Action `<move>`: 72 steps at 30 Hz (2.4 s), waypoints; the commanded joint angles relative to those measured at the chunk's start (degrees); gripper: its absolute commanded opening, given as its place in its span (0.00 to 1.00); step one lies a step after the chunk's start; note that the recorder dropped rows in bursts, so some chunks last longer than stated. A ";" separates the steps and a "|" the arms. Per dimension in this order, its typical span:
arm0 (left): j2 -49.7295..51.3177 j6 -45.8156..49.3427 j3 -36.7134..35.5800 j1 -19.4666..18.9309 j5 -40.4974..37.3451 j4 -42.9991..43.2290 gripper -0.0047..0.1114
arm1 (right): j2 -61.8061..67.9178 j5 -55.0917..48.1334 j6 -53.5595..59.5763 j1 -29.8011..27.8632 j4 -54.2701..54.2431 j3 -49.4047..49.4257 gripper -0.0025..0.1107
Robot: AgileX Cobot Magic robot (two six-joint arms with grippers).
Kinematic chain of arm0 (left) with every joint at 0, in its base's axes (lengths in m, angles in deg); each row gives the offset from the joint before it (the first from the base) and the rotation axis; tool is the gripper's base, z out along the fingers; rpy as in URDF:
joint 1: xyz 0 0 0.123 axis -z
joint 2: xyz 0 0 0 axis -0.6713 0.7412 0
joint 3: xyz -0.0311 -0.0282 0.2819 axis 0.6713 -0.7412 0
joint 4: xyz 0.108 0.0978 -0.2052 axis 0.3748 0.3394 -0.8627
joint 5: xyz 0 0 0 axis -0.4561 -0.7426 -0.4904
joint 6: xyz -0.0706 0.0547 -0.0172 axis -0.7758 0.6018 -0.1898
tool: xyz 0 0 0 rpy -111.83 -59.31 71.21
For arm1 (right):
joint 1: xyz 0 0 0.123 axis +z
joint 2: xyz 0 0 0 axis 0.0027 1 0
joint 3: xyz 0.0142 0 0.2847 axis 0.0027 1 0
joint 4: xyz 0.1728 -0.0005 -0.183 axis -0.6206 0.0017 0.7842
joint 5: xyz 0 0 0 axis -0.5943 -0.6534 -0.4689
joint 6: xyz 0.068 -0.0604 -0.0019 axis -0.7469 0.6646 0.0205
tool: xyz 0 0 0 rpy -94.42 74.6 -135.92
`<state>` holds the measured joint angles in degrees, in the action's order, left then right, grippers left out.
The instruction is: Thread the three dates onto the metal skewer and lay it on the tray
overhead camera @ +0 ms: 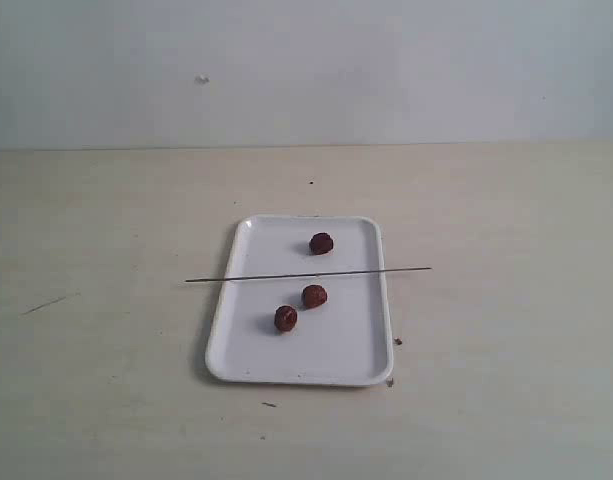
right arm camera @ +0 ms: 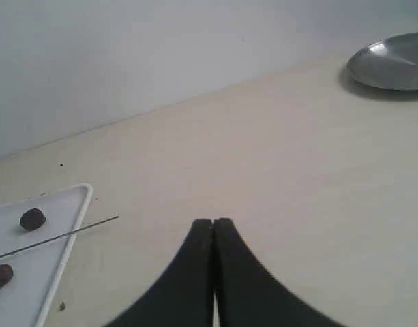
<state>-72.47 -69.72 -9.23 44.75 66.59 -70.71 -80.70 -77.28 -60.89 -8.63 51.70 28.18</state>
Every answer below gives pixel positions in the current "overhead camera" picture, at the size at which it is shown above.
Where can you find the red date top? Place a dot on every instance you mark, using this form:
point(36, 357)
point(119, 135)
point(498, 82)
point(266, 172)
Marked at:
point(321, 243)

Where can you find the red date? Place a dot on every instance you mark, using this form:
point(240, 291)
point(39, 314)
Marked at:
point(321, 243)
point(313, 296)
point(285, 318)

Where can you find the thin metal skewer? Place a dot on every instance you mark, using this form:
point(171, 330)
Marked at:
point(305, 275)

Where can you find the white rectangular plastic tray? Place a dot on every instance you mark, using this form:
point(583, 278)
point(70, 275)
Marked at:
point(345, 342)

